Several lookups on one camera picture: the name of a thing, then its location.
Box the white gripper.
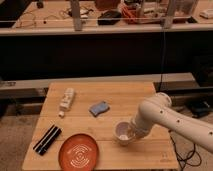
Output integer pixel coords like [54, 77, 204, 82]
[130, 118, 150, 139]

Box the white ceramic cup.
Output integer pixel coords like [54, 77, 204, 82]
[115, 122, 134, 146]

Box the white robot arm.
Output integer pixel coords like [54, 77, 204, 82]
[130, 92, 213, 154]

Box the orange plastic plate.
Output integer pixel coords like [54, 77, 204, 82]
[58, 134, 99, 171]

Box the white plastic bottle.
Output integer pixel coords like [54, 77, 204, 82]
[59, 88, 75, 118]

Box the black rectangular box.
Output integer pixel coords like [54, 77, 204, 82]
[33, 125, 62, 155]

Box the orange tool on bench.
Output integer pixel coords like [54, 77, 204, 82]
[122, 4, 144, 24]

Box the black pouch on bench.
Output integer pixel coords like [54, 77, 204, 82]
[97, 10, 121, 25]

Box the black hanging cable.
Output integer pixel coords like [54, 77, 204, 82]
[157, 28, 167, 91]

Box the grey metal post right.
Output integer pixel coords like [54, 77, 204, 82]
[162, 0, 176, 29]

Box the grey metal post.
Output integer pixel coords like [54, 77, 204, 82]
[70, 0, 82, 31]
[162, 0, 176, 29]

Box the grey metal post left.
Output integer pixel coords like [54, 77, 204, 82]
[70, 0, 82, 31]

